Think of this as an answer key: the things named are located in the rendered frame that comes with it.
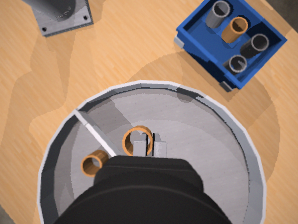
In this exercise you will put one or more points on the blue crate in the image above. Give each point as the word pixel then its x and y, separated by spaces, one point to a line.
pixel 206 46

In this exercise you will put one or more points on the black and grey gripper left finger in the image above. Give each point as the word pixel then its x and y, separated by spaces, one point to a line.
pixel 140 147

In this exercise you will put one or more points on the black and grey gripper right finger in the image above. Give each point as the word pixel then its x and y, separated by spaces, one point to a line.
pixel 159 148

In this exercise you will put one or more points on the bronze bushing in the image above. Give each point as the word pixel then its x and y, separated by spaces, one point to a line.
pixel 127 145
pixel 229 35
pixel 87 166

